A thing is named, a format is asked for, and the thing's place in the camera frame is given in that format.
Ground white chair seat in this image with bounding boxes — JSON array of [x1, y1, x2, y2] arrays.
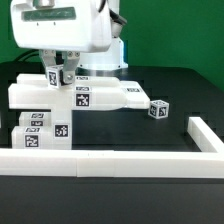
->
[[51, 108, 72, 150]]

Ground white tagged cube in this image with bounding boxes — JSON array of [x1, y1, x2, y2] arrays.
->
[[46, 65, 63, 89], [148, 100, 169, 119]]

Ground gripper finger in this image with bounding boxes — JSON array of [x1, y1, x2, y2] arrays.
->
[[39, 49, 56, 75], [62, 51, 80, 84]]

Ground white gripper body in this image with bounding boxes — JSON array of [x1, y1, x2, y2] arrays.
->
[[10, 0, 112, 52]]

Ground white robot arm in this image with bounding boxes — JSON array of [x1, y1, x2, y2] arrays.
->
[[10, 0, 127, 86]]

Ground black cables with connector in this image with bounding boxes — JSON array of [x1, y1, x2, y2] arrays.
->
[[14, 49, 43, 63]]

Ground white U-shaped obstacle fence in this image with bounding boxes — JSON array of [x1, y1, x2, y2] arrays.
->
[[0, 117, 224, 179]]

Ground white chair back frame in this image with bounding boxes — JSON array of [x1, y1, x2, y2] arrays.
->
[[8, 73, 150, 111]]

